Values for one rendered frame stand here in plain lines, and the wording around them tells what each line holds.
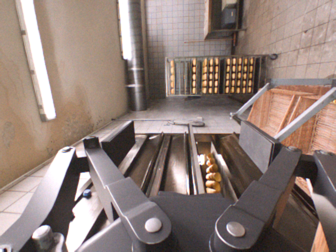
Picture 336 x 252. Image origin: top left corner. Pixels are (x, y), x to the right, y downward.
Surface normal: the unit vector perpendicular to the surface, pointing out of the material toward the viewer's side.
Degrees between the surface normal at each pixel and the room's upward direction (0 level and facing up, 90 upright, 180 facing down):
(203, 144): 90
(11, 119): 180
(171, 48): 90
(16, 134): 180
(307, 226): 70
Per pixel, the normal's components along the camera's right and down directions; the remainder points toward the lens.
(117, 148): 1.00, 0.00
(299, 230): -0.36, -0.90
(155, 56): -0.09, 0.29
